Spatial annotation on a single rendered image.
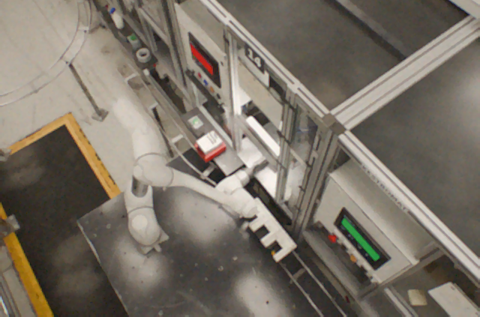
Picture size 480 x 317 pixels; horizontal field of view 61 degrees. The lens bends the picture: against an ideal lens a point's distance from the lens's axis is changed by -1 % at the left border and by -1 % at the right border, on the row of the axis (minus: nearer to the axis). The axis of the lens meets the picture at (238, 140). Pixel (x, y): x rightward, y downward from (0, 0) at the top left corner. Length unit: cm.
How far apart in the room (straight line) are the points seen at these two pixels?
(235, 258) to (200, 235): 26
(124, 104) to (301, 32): 266
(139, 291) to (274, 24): 174
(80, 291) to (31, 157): 131
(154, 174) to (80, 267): 171
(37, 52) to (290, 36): 357
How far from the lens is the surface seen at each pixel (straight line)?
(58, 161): 396
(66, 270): 357
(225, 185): 235
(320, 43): 165
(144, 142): 204
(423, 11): 187
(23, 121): 436
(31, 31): 510
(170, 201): 276
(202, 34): 194
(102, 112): 406
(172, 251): 266
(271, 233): 244
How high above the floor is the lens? 322
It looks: 61 degrees down
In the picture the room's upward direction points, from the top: 4 degrees counter-clockwise
